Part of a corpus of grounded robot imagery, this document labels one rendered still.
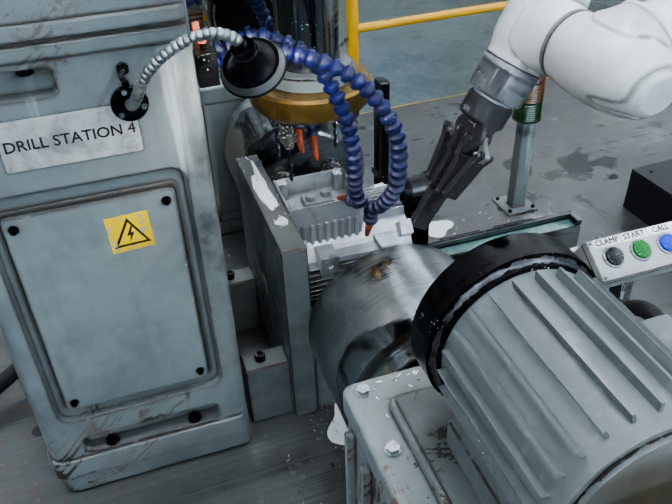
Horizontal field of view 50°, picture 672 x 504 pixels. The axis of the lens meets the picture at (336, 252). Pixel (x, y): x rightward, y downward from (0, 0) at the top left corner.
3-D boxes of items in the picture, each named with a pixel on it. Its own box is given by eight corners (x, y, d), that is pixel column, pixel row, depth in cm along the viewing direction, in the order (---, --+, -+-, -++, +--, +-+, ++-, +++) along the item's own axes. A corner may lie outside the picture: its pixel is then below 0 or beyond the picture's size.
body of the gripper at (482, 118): (461, 79, 112) (432, 131, 115) (488, 100, 105) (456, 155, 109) (496, 95, 115) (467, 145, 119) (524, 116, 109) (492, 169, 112)
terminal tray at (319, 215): (292, 250, 115) (289, 212, 111) (275, 216, 123) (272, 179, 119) (363, 235, 118) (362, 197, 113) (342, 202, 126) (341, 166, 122)
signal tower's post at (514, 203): (508, 217, 170) (530, 42, 145) (491, 200, 176) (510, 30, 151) (537, 210, 172) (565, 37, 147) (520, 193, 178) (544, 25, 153)
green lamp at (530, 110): (521, 125, 157) (524, 106, 154) (507, 114, 162) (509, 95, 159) (545, 120, 159) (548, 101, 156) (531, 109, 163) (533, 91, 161)
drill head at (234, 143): (258, 269, 137) (244, 151, 123) (216, 169, 169) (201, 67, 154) (380, 241, 143) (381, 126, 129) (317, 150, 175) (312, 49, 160)
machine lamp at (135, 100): (124, 168, 72) (96, 45, 65) (114, 121, 81) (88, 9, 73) (297, 136, 76) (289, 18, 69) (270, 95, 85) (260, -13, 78)
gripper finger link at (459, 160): (483, 136, 113) (488, 140, 112) (448, 197, 117) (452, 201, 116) (464, 128, 111) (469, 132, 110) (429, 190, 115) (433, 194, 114)
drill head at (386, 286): (393, 584, 86) (397, 449, 71) (304, 375, 114) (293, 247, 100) (574, 520, 92) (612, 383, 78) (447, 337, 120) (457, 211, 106)
